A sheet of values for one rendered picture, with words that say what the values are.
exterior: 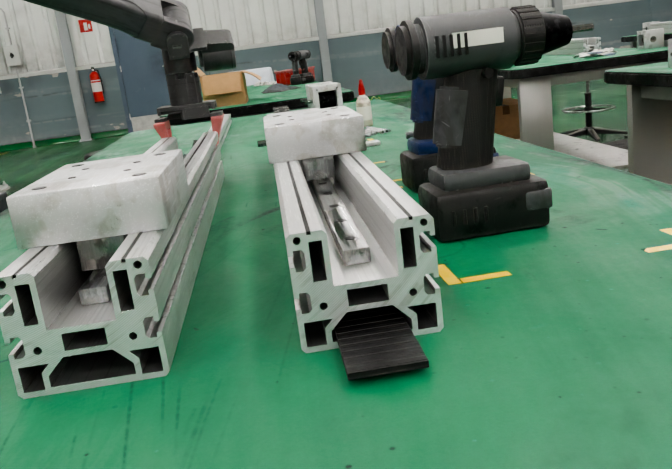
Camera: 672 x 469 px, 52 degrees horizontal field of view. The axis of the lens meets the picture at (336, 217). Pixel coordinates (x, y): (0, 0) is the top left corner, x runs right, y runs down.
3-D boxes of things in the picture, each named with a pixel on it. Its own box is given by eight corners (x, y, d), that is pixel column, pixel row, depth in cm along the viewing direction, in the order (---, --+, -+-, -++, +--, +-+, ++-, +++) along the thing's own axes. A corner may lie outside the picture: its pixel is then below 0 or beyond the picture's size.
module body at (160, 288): (169, 185, 123) (160, 138, 121) (225, 177, 124) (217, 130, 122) (19, 399, 46) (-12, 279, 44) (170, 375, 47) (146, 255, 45)
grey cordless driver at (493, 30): (409, 228, 75) (389, 21, 70) (581, 201, 77) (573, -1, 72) (429, 247, 68) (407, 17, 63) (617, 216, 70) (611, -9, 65)
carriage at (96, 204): (79, 233, 67) (64, 164, 65) (193, 216, 68) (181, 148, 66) (26, 285, 51) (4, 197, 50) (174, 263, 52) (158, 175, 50)
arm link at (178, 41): (159, 1, 118) (165, 35, 113) (227, -6, 120) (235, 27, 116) (168, 53, 128) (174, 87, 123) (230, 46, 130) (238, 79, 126)
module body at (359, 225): (274, 170, 125) (267, 124, 123) (329, 163, 126) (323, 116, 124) (302, 353, 47) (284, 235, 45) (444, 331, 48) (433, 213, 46)
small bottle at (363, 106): (376, 125, 175) (370, 78, 172) (366, 127, 173) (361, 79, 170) (365, 125, 178) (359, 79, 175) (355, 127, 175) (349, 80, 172)
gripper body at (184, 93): (215, 111, 123) (208, 69, 121) (157, 119, 122) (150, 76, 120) (217, 109, 129) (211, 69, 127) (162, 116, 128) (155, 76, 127)
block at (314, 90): (304, 116, 225) (300, 86, 223) (338, 111, 226) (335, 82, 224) (308, 118, 215) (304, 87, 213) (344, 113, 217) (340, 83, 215)
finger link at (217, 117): (228, 156, 125) (220, 104, 122) (188, 161, 124) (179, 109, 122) (229, 151, 131) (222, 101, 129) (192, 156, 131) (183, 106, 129)
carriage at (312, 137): (270, 166, 92) (262, 116, 91) (351, 155, 93) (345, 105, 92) (273, 188, 77) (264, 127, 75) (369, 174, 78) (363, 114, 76)
